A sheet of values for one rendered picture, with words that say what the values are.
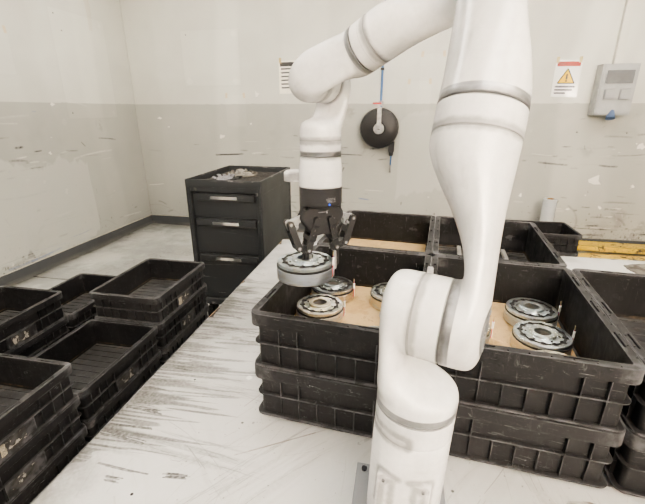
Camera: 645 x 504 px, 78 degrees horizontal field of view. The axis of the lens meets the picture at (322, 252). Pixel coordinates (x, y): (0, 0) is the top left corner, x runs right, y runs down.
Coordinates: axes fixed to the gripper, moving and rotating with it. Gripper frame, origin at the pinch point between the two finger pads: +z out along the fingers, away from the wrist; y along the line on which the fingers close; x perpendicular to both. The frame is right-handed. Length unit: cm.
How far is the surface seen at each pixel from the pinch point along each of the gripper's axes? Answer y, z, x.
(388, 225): 47, 11, 49
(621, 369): 28.2, 7.2, -38.2
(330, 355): -3.1, 13.0, -10.9
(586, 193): 347, 45, 173
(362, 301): 16.0, 16.7, 11.4
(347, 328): -1.1, 7.0, -13.2
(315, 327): -5.3, 7.7, -9.7
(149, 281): -32, 50, 131
